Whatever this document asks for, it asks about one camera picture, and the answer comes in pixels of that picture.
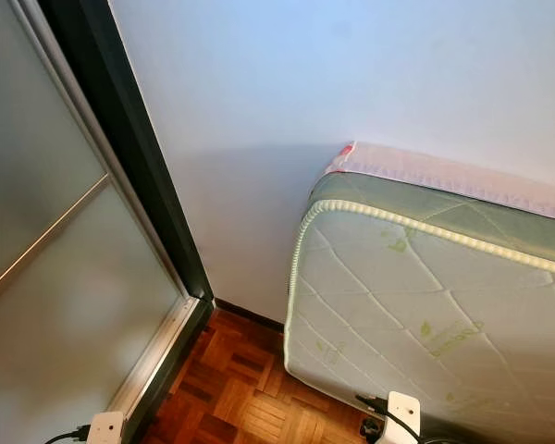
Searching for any white quilted mattress green trim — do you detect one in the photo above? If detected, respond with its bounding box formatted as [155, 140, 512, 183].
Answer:
[283, 171, 555, 444]

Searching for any dark skirting board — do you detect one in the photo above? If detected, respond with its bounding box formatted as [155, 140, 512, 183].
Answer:
[215, 298, 286, 332]

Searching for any pink patterned mattress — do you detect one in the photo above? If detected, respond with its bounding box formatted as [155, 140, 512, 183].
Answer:
[324, 141, 555, 221]

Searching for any frosted glass sliding door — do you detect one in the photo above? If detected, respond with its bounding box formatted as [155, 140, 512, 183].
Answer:
[0, 0, 200, 444]

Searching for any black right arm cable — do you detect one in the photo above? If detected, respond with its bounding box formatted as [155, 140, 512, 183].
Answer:
[356, 394, 422, 444]

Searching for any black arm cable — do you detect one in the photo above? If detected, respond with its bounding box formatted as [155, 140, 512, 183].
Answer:
[356, 394, 422, 444]
[44, 425, 91, 444]

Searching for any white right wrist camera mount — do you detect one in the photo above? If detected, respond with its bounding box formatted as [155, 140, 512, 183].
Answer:
[384, 391, 422, 444]

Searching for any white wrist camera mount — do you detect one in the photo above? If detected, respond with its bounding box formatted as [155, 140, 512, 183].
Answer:
[384, 391, 422, 444]
[86, 412, 126, 444]

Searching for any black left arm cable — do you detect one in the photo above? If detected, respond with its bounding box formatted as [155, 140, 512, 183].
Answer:
[44, 425, 91, 444]

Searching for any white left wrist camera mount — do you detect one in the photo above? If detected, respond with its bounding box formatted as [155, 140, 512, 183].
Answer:
[86, 412, 126, 444]

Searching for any black door frame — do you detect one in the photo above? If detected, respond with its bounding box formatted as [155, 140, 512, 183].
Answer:
[37, 0, 216, 440]

